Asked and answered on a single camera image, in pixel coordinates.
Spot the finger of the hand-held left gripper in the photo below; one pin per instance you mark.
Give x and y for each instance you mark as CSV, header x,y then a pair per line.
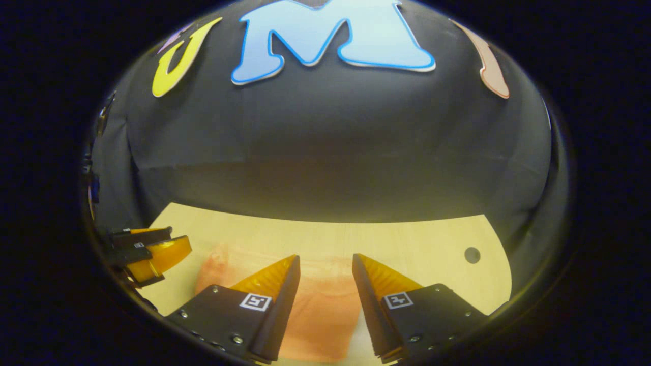
x,y
147,236
163,256

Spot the black backdrop cloth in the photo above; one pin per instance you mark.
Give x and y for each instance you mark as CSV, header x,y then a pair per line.
x,y
330,142

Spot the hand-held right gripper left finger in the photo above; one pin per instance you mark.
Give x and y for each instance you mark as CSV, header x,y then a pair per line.
x,y
277,315

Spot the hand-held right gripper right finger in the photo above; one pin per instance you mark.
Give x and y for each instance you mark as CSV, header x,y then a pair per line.
x,y
374,315

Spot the orange T-shirt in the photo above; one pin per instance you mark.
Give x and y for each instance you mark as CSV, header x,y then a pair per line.
x,y
320,310

